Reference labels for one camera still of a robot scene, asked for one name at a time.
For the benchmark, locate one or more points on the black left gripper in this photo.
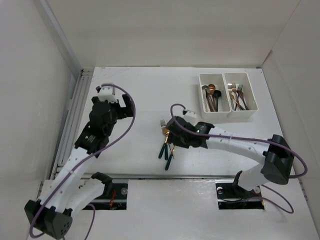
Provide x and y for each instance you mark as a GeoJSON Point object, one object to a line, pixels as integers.
{"type": "Point", "coordinates": [126, 111]}

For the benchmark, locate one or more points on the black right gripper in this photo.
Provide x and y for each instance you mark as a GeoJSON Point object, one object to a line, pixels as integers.
{"type": "Point", "coordinates": [173, 138]}

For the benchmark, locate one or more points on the brown wooden spoon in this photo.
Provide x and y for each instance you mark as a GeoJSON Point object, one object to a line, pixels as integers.
{"type": "Point", "coordinates": [211, 103]}

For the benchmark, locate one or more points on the silver ridged spoon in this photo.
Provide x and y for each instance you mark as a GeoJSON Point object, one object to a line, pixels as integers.
{"type": "Point", "coordinates": [207, 96]}

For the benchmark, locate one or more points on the black round spoon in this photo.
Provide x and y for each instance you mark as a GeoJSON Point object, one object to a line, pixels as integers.
{"type": "Point", "coordinates": [216, 95]}

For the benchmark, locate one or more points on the copper round spoon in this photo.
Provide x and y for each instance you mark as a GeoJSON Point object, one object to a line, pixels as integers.
{"type": "Point", "coordinates": [212, 88]}

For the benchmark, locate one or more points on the thin copper bent fork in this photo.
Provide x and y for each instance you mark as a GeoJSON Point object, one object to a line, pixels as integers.
{"type": "Point", "coordinates": [234, 90]}

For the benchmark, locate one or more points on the black fork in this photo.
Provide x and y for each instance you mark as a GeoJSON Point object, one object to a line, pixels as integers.
{"type": "Point", "coordinates": [241, 94]}

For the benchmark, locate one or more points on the brown wooden fork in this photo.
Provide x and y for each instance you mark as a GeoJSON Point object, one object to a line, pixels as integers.
{"type": "Point", "coordinates": [240, 87]}

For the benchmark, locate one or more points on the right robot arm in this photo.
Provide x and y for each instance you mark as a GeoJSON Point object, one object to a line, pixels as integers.
{"type": "Point", "coordinates": [274, 159]}

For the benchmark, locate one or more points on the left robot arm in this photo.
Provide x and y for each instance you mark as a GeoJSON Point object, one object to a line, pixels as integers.
{"type": "Point", "coordinates": [53, 211]}

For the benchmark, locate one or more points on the white left container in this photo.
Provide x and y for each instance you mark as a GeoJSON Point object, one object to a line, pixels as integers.
{"type": "Point", "coordinates": [224, 108]}

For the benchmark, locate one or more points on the white container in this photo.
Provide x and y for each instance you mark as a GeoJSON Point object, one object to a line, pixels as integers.
{"type": "Point", "coordinates": [224, 108]}
{"type": "Point", "coordinates": [241, 78]}

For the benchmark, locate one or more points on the white right container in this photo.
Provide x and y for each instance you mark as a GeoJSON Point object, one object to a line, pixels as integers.
{"type": "Point", "coordinates": [241, 78]}

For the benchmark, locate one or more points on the gold spoon green handle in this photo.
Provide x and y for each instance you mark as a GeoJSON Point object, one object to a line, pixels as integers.
{"type": "Point", "coordinates": [170, 157]}
{"type": "Point", "coordinates": [165, 146]}
{"type": "Point", "coordinates": [161, 153]}

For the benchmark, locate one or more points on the silver fork green handle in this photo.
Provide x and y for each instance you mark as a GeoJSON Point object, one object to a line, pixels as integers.
{"type": "Point", "coordinates": [162, 124]}

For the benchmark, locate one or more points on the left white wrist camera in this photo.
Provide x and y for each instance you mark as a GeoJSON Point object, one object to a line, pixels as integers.
{"type": "Point", "coordinates": [106, 92]}

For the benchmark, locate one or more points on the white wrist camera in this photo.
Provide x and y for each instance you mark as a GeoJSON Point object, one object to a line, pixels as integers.
{"type": "Point", "coordinates": [189, 115]}
{"type": "Point", "coordinates": [106, 92]}

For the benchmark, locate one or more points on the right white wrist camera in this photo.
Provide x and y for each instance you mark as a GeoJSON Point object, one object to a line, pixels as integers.
{"type": "Point", "coordinates": [189, 115]}

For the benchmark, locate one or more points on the aluminium frame rail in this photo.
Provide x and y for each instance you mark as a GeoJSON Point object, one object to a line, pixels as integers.
{"type": "Point", "coordinates": [75, 107]}

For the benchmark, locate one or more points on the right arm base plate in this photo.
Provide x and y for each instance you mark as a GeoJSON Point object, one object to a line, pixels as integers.
{"type": "Point", "coordinates": [231, 197]}

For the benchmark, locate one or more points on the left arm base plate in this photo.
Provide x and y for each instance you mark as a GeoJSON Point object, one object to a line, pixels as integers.
{"type": "Point", "coordinates": [116, 200]}

